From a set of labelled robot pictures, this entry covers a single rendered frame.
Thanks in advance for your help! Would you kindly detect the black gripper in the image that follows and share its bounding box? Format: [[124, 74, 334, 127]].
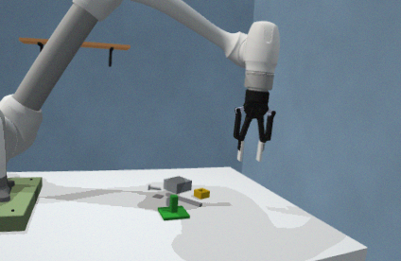
[[234, 90, 276, 162]]

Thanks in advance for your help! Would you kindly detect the yellow square nut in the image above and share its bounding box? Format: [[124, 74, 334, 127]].
[[194, 188, 210, 200]]

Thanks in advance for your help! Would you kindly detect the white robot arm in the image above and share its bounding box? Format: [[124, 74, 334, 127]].
[[0, 0, 280, 202]]

